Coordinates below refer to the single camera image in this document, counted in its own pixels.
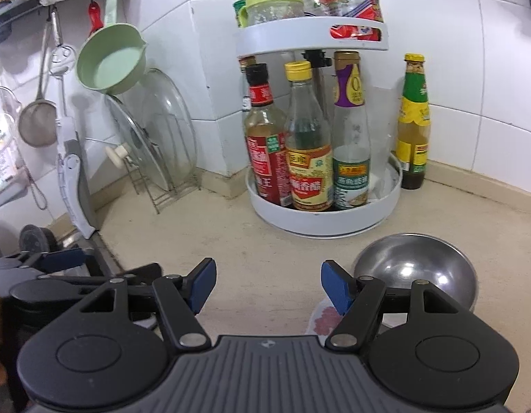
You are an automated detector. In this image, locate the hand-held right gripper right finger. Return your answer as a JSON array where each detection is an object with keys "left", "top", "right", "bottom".
[{"left": 321, "top": 260, "right": 477, "bottom": 350}]

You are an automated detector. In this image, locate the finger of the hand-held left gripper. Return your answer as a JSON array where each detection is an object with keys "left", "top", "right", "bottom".
[
  {"left": 0, "top": 247, "right": 86, "bottom": 276},
  {"left": 10, "top": 262, "right": 163, "bottom": 307}
]

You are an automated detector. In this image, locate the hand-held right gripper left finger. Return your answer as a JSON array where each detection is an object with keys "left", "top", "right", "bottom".
[{"left": 68, "top": 258, "right": 217, "bottom": 351}]

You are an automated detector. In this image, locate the floral white plate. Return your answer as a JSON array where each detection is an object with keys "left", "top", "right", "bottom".
[{"left": 304, "top": 295, "right": 406, "bottom": 336}]

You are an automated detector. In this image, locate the stainless steel bowl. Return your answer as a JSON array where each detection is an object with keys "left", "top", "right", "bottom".
[{"left": 353, "top": 233, "right": 479, "bottom": 313}]

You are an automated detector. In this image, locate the black round knob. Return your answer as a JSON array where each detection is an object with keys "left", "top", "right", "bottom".
[{"left": 20, "top": 224, "right": 56, "bottom": 255}]

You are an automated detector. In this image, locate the glass lid with cream knob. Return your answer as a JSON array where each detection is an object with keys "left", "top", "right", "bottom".
[{"left": 104, "top": 95, "right": 174, "bottom": 192}]

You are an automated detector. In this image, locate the metal mesh strainer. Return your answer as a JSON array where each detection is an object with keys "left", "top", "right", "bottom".
[{"left": 18, "top": 6, "right": 60, "bottom": 148}]

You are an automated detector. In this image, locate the large glass pot lid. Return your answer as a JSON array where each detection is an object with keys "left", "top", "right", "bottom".
[{"left": 137, "top": 68, "right": 198, "bottom": 192}]

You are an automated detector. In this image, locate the clear plastic bag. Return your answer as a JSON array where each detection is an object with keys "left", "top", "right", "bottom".
[{"left": 366, "top": 86, "right": 399, "bottom": 201}]

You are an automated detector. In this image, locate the purple label sauce bottle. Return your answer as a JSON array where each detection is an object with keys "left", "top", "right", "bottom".
[{"left": 332, "top": 51, "right": 371, "bottom": 211}]

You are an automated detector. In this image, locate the yellow cap vinegar bottle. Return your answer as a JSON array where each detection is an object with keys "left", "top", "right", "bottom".
[{"left": 284, "top": 61, "right": 335, "bottom": 212}]

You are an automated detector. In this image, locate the red label soy sauce bottle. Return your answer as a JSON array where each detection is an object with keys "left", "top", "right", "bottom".
[{"left": 244, "top": 63, "right": 292, "bottom": 207}]

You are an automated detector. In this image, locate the green label oyster sauce bottle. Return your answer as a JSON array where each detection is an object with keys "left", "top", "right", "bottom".
[{"left": 397, "top": 54, "right": 432, "bottom": 191}]

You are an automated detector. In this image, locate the green plastic saucepan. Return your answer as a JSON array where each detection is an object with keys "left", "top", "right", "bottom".
[{"left": 76, "top": 0, "right": 147, "bottom": 95}]

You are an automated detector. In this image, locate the white two-tier turntable rack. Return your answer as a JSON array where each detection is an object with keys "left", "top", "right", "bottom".
[{"left": 235, "top": 15, "right": 404, "bottom": 238}]

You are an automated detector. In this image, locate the small green cap jar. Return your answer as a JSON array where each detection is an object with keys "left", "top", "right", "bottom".
[{"left": 232, "top": 0, "right": 249, "bottom": 29}]

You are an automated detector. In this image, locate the green lid glass jar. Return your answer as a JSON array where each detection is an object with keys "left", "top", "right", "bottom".
[{"left": 245, "top": 0, "right": 306, "bottom": 27}]

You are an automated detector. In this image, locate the wire lid rack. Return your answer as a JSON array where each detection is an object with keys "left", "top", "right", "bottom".
[{"left": 126, "top": 155, "right": 203, "bottom": 215}]

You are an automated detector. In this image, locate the white grey handled tool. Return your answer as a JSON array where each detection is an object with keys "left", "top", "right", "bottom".
[{"left": 55, "top": 114, "right": 96, "bottom": 239}]

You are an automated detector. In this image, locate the metal wire utensil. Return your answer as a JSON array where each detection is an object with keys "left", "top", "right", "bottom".
[{"left": 48, "top": 6, "right": 74, "bottom": 115}]

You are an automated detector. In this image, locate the red handled utensil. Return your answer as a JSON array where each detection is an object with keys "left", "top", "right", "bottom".
[{"left": 87, "top": 2, "right": 104, "bottom": 35}]

